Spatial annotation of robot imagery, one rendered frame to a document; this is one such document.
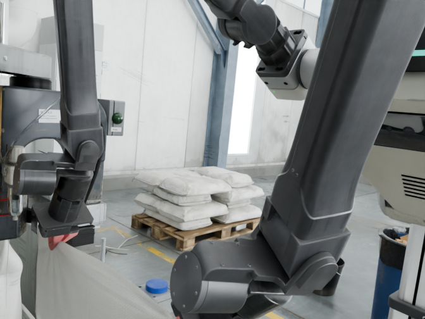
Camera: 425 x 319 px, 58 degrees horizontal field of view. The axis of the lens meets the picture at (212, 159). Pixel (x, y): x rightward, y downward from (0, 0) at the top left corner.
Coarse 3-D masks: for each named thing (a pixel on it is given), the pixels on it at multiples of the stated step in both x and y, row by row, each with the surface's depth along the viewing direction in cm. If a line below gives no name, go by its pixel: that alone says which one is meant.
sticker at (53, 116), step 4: (40, 112) 84; (48, 112) 85; (52, 112) 86; (56, 112) 87; (44, 116) 85; (48, 116) 86; (52, 116) 86; (56, 116) 87; (60, 116) 88; (40, 120) 85; (44, 120) 85; (48, 120) 86; (52, 120) 86; (56, 120) 87
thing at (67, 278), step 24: (48, 264) 80; (72, 264) 71; (96, 264) 70; (48, 288) 81; (72, 288) 71; (96, 288) 64; (120, 288) 60; (48, 312) 81; (72, 312) 71; (96, 312) 65; (120, 312) 61; (144, 312) 57; (168, 312) 54
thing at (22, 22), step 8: (16, 0) 349; (24, 0) 352; (16, 8) 351; (24, 8) 353; (32, 8) 360; (16, 16) 352; (24, 16) 355; (32, 16) 362; (8, 24) 347; (16, 24) 352; (24, 24) 356; (32, 24) 363; (8, 32) 348; (16, 32) 353; (24, 32) 358; (32, 32) 367; (8, 40) 351; (16, 40) 356; (24, 40) 362
